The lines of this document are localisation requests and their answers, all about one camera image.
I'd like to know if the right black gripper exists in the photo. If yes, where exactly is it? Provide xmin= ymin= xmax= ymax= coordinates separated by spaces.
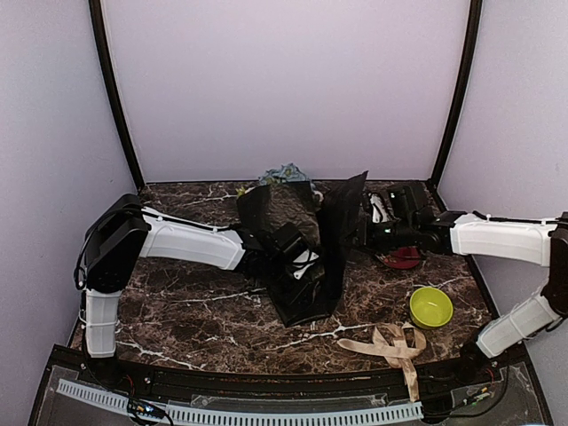
xmin=341 ymin=216 xmax=417 ymax=256

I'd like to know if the black wrapping paper sheet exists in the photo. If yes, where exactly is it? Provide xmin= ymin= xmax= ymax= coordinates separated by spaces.
xmin=235 ymin=172 xmax=367 ymax=327

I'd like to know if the blue hydrangea flower stem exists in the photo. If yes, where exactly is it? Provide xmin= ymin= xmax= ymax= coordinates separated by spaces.
xmin=258 ymin=162 xmax=312 ymax=185

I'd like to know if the beige satin ribbon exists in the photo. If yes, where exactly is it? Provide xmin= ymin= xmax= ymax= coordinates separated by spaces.
xmin=337 ymin=323 xmax=427 ymax=403

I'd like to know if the white pink flower bunch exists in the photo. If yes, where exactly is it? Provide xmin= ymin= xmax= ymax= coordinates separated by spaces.
xmin=236 ymin=187 xmax=251 ymax=198

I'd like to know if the pink rose stem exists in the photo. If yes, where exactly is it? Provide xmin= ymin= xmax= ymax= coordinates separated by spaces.
xmin=312 ymin=191 xmax=324 ymax=207

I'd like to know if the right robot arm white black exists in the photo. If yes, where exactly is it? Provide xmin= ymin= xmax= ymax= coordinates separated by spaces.
xmin=356 ymin=182 xmax=567 ymax=385

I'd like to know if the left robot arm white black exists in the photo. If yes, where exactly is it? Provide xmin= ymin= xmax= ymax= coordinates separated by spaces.
xmin=73 ymin=193 xmax=324 ymax=387

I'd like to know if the red floral plate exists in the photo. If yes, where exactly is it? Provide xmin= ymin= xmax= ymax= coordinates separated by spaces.
xmin=375 ymin=247 xmax=422 ymax=270

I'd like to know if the lime green bowl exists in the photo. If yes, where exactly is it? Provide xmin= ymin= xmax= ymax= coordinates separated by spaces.
xmin=409 ymin=287 xmax=454 ymax=329

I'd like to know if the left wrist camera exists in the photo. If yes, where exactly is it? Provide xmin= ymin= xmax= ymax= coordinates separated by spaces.
xmin=291 ymin=249 xmax=319 ymax=280

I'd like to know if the grey slotted cable duct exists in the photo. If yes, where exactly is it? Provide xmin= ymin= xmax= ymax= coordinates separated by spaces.
xmin=56 ymin=379 xmax=424 ymax=425

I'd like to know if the black front table rail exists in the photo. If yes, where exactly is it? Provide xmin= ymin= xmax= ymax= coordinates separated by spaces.
xmin=110 ymin=354 xmax=471 ymax=400

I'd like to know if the right black frame post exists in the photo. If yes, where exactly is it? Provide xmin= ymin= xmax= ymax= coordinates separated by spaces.
xmin=429 ymin=0 xmax=483 ymax=190

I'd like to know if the black frame post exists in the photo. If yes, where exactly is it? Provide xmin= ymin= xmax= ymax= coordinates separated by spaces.
xmin=429 ymin=0 xmax=483 ymax=190
xmin=88 ymin=0 xmax=146 ymax=191

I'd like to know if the left black frame post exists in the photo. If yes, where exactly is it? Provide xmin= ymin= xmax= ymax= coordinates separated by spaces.
xmin=88 ymin=0 xmax=146 ymax=191

